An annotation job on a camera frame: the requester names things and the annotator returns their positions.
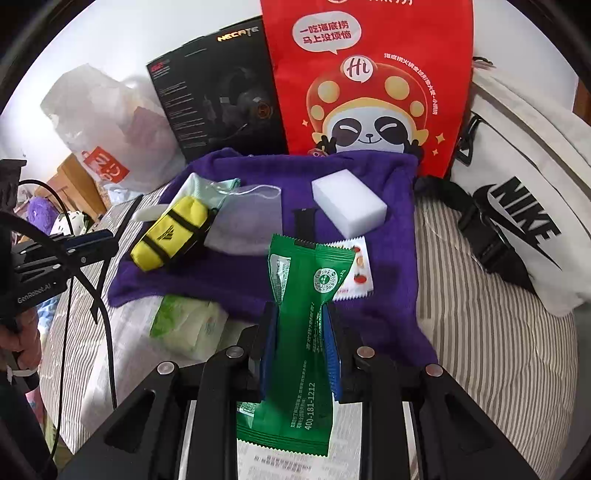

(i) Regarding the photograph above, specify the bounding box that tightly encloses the brown cardboard box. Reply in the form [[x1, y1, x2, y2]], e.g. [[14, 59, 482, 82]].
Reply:
[[46, 154, 110, 223]]

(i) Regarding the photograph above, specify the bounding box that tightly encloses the purple plush toy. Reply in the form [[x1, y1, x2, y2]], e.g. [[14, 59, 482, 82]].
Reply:
[[25, 196, 59, 236]]

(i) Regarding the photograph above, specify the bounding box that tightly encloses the white mesh drawstring pouch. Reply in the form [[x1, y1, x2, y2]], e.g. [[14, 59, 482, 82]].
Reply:
[[203, 184, 283, 256]]

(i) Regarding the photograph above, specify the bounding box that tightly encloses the person's left hand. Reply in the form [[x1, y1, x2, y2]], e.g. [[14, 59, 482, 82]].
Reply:
[[0, 307, 44, 371]]

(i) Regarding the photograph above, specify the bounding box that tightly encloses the white sponge block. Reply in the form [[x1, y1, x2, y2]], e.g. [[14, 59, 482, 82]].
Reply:
[[311, 174, 388, 232]]

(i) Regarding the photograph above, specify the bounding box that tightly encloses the thin black cable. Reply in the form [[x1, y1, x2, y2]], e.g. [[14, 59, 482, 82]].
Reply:
[[17, 179, 119, 409]]

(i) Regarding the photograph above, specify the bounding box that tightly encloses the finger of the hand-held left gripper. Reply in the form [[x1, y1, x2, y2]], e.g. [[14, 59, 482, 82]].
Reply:
[[54, 229, 119, 269]]

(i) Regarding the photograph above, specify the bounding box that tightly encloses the black watch strap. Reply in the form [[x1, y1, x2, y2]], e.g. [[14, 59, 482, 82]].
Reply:
[[294, 209, 320, 248]]

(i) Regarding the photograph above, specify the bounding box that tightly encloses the white fruit print packet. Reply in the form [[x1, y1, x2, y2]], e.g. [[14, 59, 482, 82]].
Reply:
[[318, 235, 374, 304]]

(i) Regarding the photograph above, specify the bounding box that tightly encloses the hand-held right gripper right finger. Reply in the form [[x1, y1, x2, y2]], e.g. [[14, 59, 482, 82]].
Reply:
[[322, 302, 522, 480]]

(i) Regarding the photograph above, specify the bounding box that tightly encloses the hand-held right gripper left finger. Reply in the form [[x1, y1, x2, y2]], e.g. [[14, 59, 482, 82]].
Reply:
[[60, 302, 278, 480]]

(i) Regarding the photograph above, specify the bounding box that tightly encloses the purple towel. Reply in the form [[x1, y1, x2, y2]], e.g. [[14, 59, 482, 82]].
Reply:
[[107, 148, 439, 366]]

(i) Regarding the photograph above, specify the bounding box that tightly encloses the printed paper sheet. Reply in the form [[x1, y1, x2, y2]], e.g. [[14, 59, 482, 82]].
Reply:
[[78, 300, 408, 480]]

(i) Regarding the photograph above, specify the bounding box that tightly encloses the white waist bag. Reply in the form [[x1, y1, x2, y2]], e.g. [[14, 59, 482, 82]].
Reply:
[[416, 55, 591, 317]]

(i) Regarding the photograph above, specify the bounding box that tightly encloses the white plastic shopping bag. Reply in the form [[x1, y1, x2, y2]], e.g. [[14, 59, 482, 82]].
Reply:
[[41, 65, 186, 195]]

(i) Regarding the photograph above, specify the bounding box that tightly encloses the person's left forearm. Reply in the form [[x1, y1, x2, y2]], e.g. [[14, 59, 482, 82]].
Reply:
[[0, 378, 59, 480]]

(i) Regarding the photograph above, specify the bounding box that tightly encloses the yellow zip pouch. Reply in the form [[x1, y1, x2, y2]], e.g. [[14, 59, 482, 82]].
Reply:
[[129, 195, 218, 273]]

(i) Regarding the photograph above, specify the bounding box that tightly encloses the red paper bag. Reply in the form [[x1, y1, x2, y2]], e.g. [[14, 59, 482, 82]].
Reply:
[[260, 0, 476, 179]]

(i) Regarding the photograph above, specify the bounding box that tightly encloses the green tissue pack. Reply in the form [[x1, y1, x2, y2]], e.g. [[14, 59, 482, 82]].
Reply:
[[150, 295, 232, 361]]

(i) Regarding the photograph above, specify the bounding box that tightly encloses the green snack packet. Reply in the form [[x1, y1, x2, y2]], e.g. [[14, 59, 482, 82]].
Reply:
[[235, 234, 356, 457]]

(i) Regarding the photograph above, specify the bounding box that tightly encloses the striped bed quilt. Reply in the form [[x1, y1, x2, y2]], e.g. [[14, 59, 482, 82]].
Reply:
[[39, 185, 587, 462]]

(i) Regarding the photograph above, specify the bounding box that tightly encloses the black headset box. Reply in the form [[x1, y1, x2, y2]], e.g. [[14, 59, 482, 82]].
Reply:
[[146, 16, 290, 162]]

